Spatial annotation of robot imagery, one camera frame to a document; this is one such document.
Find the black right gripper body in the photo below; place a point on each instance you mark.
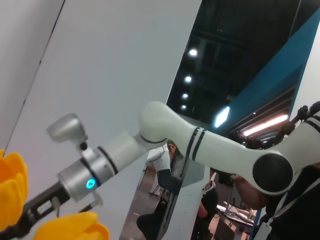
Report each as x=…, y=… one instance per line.
x=37, y=207

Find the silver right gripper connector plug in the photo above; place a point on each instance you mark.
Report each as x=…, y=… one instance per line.
x=57, y=206

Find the large orange tulip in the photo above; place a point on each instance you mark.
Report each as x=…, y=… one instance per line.
x=11, y=185

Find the small orange tulip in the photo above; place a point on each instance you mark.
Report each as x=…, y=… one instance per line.
x=72, y=226

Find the seated person in dark clothes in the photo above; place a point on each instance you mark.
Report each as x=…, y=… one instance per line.
x=208, y=202

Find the round ceiling light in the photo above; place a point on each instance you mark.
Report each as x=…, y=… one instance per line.
x=185, y=95
x=193, y=52
x=188, y=79

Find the cluttered background table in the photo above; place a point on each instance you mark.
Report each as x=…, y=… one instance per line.
x=235, y=212

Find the oval ceiling light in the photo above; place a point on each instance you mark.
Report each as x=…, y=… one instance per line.
x=222, y=116

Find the long strip ceiling light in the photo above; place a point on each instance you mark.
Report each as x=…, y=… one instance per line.
x=265, y=124

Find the person in black shirt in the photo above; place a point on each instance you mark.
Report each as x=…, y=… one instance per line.
x=300, y=215

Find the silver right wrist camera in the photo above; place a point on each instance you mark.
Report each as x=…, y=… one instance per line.
x=66, y=127

